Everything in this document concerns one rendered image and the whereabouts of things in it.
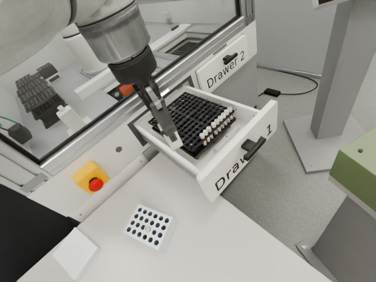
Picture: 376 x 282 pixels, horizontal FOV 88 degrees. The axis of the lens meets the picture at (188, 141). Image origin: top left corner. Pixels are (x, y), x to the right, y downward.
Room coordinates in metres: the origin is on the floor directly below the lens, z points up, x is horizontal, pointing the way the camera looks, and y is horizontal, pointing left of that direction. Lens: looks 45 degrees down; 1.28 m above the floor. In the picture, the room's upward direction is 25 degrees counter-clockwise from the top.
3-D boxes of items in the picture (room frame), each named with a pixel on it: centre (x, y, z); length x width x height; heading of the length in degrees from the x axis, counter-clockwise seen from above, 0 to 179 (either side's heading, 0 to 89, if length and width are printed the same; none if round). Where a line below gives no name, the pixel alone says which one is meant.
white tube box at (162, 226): (0.25, 0.19, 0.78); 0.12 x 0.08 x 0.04; 47
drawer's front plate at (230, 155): (0.29, -0.12, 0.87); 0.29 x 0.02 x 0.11; 115
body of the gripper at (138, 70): (0.34, 0.03, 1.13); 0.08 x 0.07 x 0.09; 10
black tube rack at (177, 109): (0.47, -0.03, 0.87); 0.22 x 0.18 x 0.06; 25
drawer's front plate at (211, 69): (0.72, -0.27, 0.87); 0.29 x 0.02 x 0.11; 115
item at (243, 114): (0.48, -0.03, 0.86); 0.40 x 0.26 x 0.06; 25
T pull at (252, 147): (0.27, -0.13, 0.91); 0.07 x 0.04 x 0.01; 115
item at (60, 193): (1.04, 0.19, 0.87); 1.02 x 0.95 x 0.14; 115
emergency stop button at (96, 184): (0.40, 0.30, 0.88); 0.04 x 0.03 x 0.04; 115
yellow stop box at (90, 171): (0.43, 0.31, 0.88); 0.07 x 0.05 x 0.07; 115
